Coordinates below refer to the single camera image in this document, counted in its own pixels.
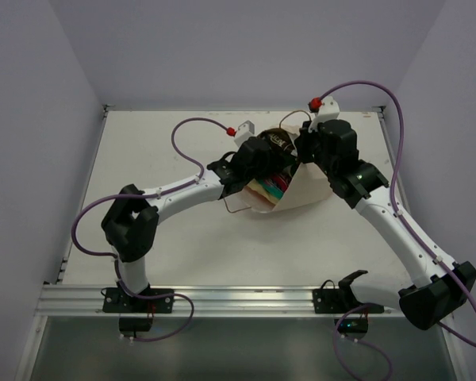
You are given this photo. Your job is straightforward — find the beige paper bag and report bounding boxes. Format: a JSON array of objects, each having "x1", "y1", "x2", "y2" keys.
[{"x1": 224, "y1": 120, "x2": 332, "y2": 214}]

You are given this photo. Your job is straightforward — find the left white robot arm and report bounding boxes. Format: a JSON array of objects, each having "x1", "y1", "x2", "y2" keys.
[{"x1": 101, "y1": 131, "x2": 296, "y2": 312}]

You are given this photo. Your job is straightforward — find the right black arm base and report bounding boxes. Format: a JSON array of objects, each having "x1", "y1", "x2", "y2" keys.
[{"x1": 312, "y1": 279, "x2": 363, "y2": 314}]

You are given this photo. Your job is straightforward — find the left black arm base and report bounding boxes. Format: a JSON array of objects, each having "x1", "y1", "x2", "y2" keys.
[{"x1": 102, "y1": 287, "x2": 175, "y2": 314}]

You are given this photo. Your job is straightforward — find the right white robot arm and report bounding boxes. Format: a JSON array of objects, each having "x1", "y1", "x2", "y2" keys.
[{"x1": 295, "y1": 119, "x2": 476, "y2": 330}]

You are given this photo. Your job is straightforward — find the yellow snack packet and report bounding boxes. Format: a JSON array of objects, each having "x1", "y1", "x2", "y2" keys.
[{"x1": 247, "y1": 179, "x2": 279, "y2": 205}]

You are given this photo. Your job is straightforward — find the pink snack packet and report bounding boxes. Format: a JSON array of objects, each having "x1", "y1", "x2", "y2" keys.
[{"x1": 271, "y1": 172, "x2": 292, "y2": 192}]

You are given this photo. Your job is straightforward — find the brown candy packet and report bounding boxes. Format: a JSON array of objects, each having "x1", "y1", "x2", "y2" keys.
[{"x1": 259, "y1": 128, "x2": 296, "y2": 156}]

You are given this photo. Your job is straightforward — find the teal snack packet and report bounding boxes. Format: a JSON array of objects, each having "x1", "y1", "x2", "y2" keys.
[{"x1": 259, "y1": 179, "x2": 288, "y2": 200}]

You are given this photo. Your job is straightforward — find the right black control box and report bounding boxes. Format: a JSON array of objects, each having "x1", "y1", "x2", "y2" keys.
[{"x1": 336, "y1": 317, "x2": 369, "y2": 341}]

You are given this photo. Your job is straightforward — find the black control box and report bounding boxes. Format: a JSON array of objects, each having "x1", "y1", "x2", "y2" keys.
[
  {"x1": 118, "y1": 316, "x2": 153, "y2": 337},
  {"x1": 336, "y1": 317, "x2": 369, "y2": 341}
]

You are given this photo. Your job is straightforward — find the left black control box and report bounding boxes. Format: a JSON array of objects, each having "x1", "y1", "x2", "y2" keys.
[{"x1": 118, "y1": 316, "x2": 153, "y2": 337}]

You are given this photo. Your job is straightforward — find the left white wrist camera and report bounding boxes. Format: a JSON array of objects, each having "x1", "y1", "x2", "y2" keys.
[{"x1": 233, "y1": 121, "x2": 255, "y2": 147}]

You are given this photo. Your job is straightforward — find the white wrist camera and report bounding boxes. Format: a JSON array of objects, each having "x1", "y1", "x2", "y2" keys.
[
  {"x1": 233, "y1": 121, "x2": 255, "y2": 147},
  {"x1": 308, "y1": 95, "x2": 340, "y2": 133}
]

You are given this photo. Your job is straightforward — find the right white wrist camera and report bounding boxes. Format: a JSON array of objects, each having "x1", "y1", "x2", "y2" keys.
[{"x1": 308, "y1": 95, "x2": 340, "y2": 133}]

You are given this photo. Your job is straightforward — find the aluminium front rail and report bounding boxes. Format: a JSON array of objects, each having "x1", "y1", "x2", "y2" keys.
[{"x1": 34, "y1": 282, "x2": 405, "y2": 319}]

